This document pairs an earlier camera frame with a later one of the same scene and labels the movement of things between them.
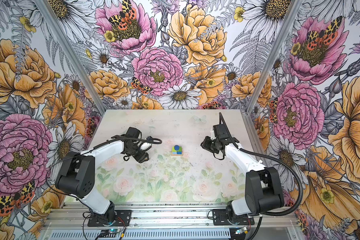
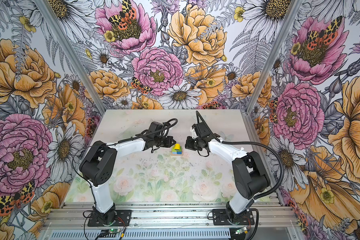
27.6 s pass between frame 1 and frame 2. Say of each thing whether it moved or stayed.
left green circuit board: stayed
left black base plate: stayed
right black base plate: stayed
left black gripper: moved
